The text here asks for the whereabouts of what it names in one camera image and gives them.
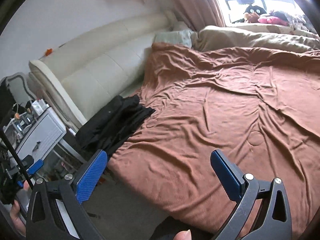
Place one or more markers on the folded black clothes pile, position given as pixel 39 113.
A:
pixel 112 125

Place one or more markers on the person's right hand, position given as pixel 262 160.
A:
pixel 183 235

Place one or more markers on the light green pillow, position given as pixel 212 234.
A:
pixel 182 37

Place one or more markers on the beige duvet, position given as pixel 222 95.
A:
pixel 214 38

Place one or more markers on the person's left hand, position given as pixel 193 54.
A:
pixel 15 216

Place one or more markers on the black plush toy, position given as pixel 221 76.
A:
pixel 252 13

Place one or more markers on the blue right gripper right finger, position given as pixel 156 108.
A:
pixel 229 175

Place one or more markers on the brown bed blanket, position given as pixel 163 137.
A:
pixel 259 106

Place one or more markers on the pink left curtain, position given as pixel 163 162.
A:
pixel 200 13

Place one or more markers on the cream padded headboard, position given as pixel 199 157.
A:
pixel 84 74

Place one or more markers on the small orange object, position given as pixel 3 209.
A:
pixel 48 51

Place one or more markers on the white left nightstand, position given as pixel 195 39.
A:
pixel 35 136

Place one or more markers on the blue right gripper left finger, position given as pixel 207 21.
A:
pixel 88 176

